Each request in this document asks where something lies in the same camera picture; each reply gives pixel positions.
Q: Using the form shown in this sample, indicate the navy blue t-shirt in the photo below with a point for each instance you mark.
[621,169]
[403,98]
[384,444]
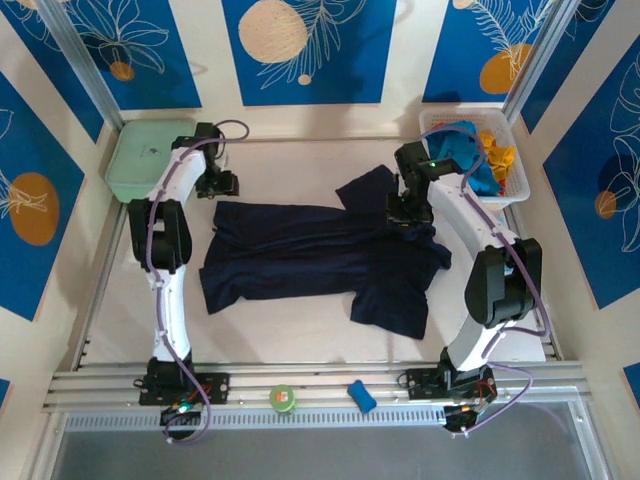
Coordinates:
[310,250]

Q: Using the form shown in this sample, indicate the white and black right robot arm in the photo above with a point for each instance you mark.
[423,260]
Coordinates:
[475,215]

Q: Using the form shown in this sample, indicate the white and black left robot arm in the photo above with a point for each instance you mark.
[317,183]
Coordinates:
[170,310]

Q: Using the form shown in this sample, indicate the bright blue t-shirt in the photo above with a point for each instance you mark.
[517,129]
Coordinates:
[460,150]

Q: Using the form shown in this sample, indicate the yellow orange t-shirt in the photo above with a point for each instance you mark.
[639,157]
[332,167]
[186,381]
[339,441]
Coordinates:
[500,155]

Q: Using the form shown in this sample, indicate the white plastic basket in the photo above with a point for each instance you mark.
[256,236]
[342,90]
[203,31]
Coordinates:
[520,175]

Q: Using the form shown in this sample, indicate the light blue printed packet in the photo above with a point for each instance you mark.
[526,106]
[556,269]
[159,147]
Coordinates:
[509,271]

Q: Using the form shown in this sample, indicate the blue bone-shaped toy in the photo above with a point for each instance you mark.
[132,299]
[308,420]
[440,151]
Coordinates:
[361,396]

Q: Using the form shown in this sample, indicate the green tape roll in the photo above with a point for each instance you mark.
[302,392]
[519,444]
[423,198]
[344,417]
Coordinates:
[282,398]

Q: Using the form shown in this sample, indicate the blue floral wall panel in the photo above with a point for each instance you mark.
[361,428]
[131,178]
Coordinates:
[30,260]
[340,65]
[595,225]
[460,55]
[165,60]

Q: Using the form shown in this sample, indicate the aluminium frame post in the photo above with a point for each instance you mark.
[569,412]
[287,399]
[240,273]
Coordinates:
[80,65]
[535,60]

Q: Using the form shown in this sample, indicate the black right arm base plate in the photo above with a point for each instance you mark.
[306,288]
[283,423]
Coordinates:
[420,385]

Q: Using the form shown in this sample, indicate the aluminium frame rail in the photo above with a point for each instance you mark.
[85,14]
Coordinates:
[320,377]

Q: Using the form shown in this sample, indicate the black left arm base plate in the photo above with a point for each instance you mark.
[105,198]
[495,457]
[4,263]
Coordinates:
[215,387]

